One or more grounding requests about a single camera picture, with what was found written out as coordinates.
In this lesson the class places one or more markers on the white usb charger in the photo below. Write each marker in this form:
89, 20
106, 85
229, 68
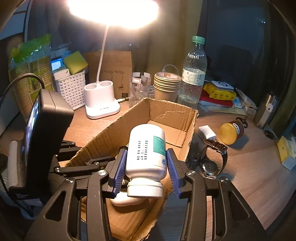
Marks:
206, 133

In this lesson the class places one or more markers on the yellow lid brown jar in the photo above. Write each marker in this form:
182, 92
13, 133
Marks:
230, 132

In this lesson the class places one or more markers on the white woven basket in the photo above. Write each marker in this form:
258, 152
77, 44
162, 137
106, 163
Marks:
71, 87

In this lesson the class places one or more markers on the yellow wipes pack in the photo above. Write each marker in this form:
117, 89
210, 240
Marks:
219, 94

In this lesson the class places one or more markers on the steel thermos cup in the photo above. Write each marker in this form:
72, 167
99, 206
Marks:
266, 110

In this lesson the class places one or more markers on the yellow green sponge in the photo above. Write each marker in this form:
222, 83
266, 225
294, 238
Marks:
75, 62

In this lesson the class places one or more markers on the clear glass jar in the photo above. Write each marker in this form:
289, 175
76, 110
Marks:
139, 87

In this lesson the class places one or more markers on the brown lamp carton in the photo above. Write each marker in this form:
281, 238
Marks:
116, 67

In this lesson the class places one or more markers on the phone on left gripper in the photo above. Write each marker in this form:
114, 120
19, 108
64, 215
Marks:
30, 159

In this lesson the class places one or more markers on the white pill bottle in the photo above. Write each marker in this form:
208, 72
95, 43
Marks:
146, 163

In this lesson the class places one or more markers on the red book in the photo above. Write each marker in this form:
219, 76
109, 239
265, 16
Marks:
206, 100

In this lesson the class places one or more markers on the black handled scissors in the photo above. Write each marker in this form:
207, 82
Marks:
243, 121

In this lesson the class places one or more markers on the clear plastic water bottle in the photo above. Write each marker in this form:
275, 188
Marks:
193, 75

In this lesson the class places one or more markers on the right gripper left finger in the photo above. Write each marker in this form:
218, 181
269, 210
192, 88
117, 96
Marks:
60, 219

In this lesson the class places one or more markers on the white round-logo device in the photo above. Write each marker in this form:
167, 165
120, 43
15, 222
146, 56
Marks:
222, 85

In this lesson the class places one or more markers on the stack of paper cups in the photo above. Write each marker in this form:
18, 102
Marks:
166, 86

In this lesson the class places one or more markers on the black car key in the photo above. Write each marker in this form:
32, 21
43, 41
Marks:
269, 134

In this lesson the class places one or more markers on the brown cardboard box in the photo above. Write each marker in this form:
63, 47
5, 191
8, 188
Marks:
178, 123

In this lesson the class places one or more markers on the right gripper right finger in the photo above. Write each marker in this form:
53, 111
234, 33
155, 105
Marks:
232, 217

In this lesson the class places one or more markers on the yellow tissue box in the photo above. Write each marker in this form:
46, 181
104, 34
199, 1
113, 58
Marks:
286, 150

